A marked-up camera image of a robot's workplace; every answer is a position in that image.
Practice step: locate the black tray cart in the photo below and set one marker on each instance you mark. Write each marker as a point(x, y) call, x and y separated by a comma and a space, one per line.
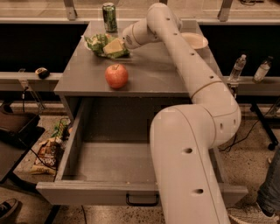
point(19, 131)

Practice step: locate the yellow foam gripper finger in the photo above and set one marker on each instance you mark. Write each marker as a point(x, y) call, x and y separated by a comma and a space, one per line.
point(115, 46)

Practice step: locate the black rolling stand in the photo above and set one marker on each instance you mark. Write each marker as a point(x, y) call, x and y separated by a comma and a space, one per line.
point(264, 121)

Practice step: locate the person leg in jeans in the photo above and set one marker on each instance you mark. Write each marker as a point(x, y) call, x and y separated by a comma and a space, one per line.
point(268, 197)

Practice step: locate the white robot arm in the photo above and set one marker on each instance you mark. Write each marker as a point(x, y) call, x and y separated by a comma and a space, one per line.
point(181, 136)

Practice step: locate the green snack bag on floor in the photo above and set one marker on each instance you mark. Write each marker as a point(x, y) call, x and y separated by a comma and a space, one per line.
point(61, 128)

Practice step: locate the white bowl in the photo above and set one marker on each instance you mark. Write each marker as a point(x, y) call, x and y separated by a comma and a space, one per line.
point(195, 40)

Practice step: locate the brown snack bag on floor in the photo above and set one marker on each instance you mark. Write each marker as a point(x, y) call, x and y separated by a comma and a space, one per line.
point(47, 158)

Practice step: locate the grey sneaker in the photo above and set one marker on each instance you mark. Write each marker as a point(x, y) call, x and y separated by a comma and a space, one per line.
point(252, 214)

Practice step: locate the grey cabinet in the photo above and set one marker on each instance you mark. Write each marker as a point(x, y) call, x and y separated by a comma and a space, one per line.
point(168, 69)

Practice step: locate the black drawer handle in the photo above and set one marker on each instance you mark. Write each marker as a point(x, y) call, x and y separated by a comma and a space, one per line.
point(142, 200)

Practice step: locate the black shoe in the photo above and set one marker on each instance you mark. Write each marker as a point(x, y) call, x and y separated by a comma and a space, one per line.
point(7, 208)

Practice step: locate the yellow black tape measure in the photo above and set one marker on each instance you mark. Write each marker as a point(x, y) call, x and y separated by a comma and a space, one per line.
point(42, 73)

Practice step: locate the clear water bottle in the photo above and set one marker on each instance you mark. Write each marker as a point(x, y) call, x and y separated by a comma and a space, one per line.
point(237, 69)
point(262, 70)

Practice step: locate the green soda can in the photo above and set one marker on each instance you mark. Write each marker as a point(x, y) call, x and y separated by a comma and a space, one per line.
point(109, 17)

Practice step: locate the green jalapeno chip bag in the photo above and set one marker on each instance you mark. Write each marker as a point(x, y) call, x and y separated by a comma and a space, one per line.
point(98, 41)

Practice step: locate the red apple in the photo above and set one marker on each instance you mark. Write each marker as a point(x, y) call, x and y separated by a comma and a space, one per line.
point(116, 76)

